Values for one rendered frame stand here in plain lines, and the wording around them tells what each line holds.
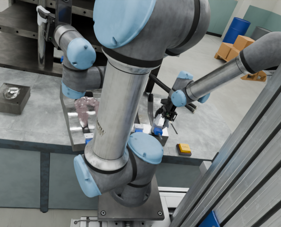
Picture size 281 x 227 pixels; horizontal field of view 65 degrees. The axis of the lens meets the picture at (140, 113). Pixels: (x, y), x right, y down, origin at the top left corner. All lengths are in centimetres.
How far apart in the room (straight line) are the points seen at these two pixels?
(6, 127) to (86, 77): 75
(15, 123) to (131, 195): 85
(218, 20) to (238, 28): 113
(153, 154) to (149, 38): 36
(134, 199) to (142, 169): 15
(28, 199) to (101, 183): 125
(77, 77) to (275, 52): 63
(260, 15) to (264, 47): 921
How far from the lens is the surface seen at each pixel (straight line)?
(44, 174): 155
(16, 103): 140
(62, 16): 79
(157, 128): 128
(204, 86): 93
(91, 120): 130
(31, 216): 194
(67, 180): 158
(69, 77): 69
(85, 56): 64
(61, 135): 130
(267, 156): 46
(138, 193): 75
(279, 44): 86
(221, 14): 913
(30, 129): 134
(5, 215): 197
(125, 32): 34
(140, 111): 145
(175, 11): 38
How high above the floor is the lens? 170
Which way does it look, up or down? 35 degrees down
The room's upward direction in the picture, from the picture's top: 18 degrees clockwise
